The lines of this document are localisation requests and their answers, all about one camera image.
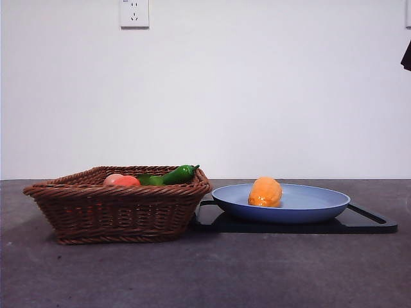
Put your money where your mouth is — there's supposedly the brown wicker basket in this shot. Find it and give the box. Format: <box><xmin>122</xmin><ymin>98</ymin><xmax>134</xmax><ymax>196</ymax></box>
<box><xmin>22</xmin><ymin>165</ymin><xmax>213</xmax><ymax>246</ymax></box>

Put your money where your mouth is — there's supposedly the green toy leaf vegetable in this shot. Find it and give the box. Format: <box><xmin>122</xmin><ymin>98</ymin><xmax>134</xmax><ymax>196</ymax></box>
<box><xmin>137</xmin><ymin>173</ymin><xmax>165</xmax><ymax>187</ymax></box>

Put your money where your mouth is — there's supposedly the orange toy corn cob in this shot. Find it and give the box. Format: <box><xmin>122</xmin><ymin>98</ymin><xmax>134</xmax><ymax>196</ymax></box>
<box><xmin>247</xmin><ymin>176</ymin><xmax>283</xmax><ymax>208</ymax></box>

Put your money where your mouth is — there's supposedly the pink red toy peach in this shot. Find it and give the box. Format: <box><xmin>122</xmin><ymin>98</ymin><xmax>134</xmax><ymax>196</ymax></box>
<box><xmin>102</xmin><ymin>173</ymin><xmax>141</xmax><ymax>187</ymax></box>

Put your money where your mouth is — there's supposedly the blue round plate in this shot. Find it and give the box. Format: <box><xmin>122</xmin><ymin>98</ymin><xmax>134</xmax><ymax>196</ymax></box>
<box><xmin>211</xmin><ymin>183</ymin><xmax>351</xmax><ymax>225</ymax></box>

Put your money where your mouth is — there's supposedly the white wall socket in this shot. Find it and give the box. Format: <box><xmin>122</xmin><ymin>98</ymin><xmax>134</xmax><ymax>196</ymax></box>
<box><xmin>120</xmin><ymin>0</ymin><xmax>150</xmax><ymax>30</ymax></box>

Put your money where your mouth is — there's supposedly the black cutting board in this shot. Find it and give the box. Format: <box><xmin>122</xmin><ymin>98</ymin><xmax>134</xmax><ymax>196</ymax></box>
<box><xmin>192</xmin><ymin>199</ymin><xmax>398</xmax><ymax>234</ymax></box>

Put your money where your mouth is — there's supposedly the green toy chili pepper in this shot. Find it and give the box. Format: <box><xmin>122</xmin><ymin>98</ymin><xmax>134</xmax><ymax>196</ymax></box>
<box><xmin>161</xmin><ymin>164</ymin><xmax>200</xmax><ymax>186</ymax></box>

